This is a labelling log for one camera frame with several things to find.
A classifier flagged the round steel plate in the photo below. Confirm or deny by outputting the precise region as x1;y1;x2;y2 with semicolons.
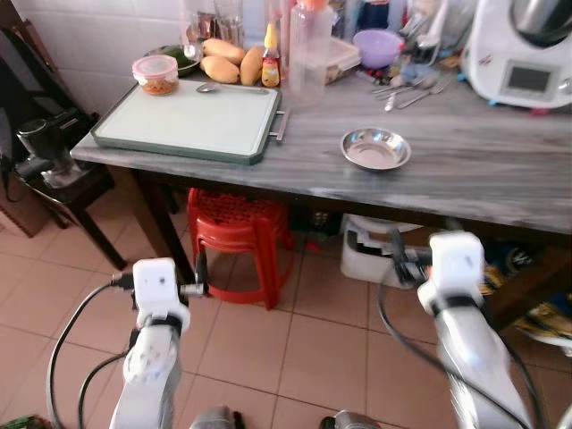
341;128;413;172

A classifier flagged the white plastic bin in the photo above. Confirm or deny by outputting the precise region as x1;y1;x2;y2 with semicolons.
340;214;432;289

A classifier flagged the red plastic stool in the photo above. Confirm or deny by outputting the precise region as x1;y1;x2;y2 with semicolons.
187;188;297;311

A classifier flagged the grey-topped dark wooden table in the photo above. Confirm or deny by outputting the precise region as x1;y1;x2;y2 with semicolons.
70;54;572;333

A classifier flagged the dark wooden chair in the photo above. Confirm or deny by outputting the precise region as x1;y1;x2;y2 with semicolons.
0;16;128;271

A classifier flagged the yellow and blue bag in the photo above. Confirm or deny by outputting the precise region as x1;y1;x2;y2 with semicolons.
483;241;572;351

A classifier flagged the grey left robot foot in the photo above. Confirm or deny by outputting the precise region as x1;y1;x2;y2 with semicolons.
188;405;244;429

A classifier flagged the grey robot foot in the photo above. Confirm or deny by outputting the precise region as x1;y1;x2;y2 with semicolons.
188;405;244;429
320;411;385;429

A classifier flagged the pale green cutting board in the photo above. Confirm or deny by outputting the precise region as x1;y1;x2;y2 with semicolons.
91;80;290;166

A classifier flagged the grey right robot foot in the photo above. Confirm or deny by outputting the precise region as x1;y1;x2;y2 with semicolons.
320;411;385;429

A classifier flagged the steel fork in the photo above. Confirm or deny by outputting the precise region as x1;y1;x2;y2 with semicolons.
398;76;457;111

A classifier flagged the steel spoon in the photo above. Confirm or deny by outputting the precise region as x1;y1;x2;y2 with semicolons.
195;82;269;95

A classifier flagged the black countertop appliance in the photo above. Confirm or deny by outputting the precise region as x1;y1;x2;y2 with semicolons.
14;112;92;189

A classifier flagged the pink-lidded food container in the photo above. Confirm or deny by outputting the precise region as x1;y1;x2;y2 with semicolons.
132;55;180;97

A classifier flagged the dark green bowl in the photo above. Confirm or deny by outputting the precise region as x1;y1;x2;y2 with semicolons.
147;45;206;78

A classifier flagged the yellow-capped sauce bottle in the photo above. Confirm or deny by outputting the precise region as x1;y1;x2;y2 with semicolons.
261;22;282;88

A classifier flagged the clear plastic food box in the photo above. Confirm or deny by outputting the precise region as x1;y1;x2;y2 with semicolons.
324;36;362;84

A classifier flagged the purple plastic bowl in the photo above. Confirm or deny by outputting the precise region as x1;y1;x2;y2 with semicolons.
353;29;405;71

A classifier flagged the clear orange-capped plastic bottle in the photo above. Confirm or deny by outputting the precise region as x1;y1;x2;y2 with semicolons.
288;0;333;108

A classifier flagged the white kitchen appliance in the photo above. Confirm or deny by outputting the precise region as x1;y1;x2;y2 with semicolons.
460;0;572;112

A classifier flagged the clear glass jar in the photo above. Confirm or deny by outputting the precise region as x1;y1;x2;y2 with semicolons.
215;0;248;44
181;0;220;47

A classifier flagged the dark blue cup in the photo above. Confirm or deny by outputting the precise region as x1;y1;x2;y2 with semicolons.
357;0;394;30

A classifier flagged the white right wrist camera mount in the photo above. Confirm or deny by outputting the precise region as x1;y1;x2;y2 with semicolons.
417;231;486;311

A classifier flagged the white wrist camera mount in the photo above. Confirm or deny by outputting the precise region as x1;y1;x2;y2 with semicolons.
417;231;486;311
132;258;191;328

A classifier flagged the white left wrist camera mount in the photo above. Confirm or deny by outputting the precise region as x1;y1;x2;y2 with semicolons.
132;258;191;328

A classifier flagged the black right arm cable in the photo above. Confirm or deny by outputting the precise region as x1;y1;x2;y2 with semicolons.
375;259;530;429

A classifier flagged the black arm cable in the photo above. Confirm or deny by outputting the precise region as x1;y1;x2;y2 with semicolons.
46;275;137;429
375;259;530;429

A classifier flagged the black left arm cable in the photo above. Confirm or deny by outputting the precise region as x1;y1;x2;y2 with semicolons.
46;275;137;429

